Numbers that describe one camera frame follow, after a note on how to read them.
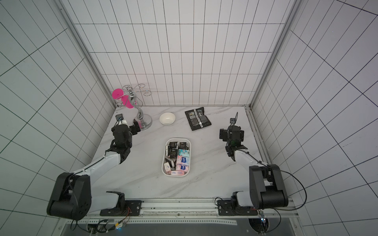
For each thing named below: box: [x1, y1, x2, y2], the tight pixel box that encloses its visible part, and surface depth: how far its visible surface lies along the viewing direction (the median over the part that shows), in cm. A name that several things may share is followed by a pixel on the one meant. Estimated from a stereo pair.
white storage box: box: [161, 137, 192, 177], surface depth 86 cm
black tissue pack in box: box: [169, 148, 179, 160], surface depth 89 cm
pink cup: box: [112, 88, 138, 109], surface depth 90 cm
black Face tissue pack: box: [167, 141, 178, 149], surface depth 92 cm
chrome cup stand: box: [116, 83, 153, 131], surface depth 92 cm
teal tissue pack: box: [178, 148, 190, 157], surface depth 89 cm
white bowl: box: [159, 112, 176, 126], surface depth 109 cm
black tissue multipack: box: [184, 106, 212, 131], surface depth 112 cm
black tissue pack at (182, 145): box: [178, 142, 187, 150], surface depth 94 cm
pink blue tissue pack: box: [176, 155, 190, 167], surface depth 84 cm
